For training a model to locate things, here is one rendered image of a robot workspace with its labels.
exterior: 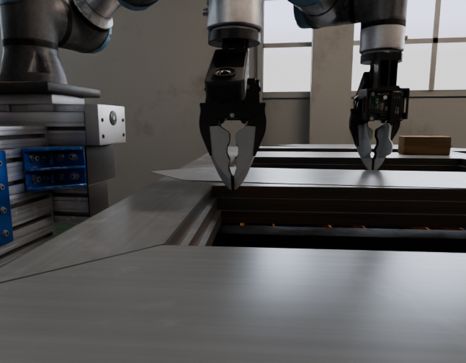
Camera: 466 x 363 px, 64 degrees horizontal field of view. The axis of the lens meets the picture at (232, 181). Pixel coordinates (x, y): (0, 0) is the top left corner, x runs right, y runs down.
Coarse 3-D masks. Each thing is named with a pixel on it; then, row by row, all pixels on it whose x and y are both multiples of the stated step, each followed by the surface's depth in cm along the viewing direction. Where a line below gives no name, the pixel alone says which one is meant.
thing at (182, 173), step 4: (192, 168) 72; (196, 168) 72; (200, 168) 72; (204, 168) 72; (168, 172) 66; (172, 172) 66; (176, 172) 66; (180, 172) 66; (184, 172) 66; (188, 172) 66; (192, 172) 66; (196, 172) 66; (172, 176) 61; (176, 176) 61; (180, 176) 61; (184, 176) 61; (188, 176) 61
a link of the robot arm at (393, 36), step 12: (384, 24) 63; (396, 24) 63; (360, 36) 67; (372, 36) 64; (384, 36) 63; (396, 36) 63; (360, 48) 67; (372, 48) 64; (384, 48) 64; (396, 48) 64
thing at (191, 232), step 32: (256, 160) 97; (288, 160) 96; (320, 160) 96; (352, 160) 95; (384, 160) 94; (416, 160) 94; (448, 160) 93; (224, 192) 53; (256, 192) 53; (288, 192) 53; (320, 192) 52; (352, 192) 52; (384, 192) 52; (416, 192) 51; (448, 192) 51; (192, 224) 38; (320, 224) 52; (352, 224) 51; (384, 224) 51; (416, 224) 51; (448, 224) 50
